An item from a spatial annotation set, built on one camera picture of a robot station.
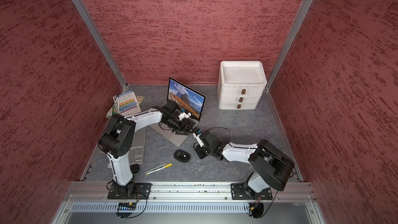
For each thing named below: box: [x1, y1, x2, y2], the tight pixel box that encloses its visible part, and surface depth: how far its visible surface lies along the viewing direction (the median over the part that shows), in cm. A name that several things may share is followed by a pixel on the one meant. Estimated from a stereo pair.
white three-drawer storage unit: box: [217, 60, 268, 110], surface depth 98 cm
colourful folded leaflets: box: [105, 90, 142, 119], surface depth 109 cm
